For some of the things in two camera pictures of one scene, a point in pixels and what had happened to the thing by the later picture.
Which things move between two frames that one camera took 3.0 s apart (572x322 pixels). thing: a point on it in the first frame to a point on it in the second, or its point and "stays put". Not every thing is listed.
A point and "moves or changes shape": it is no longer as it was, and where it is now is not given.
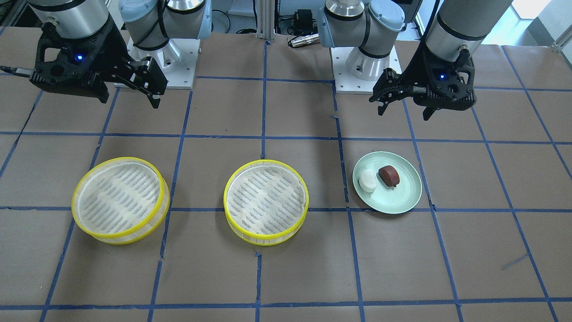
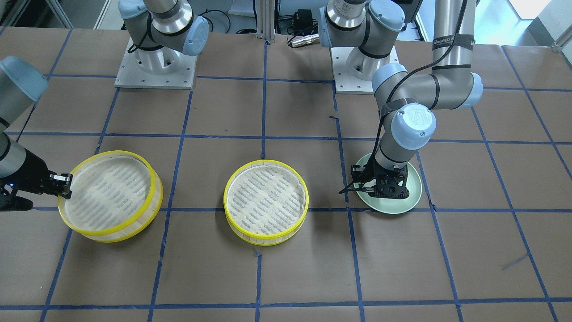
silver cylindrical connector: (305, 40) stays put
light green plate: (389, 200) stays put
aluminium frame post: (265, 19) stays put
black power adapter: (304, 21) stays put
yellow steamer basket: (266, 203) stays put
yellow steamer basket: (119, 200) moves or changes shape
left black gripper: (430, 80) to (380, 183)
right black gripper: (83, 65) to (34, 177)
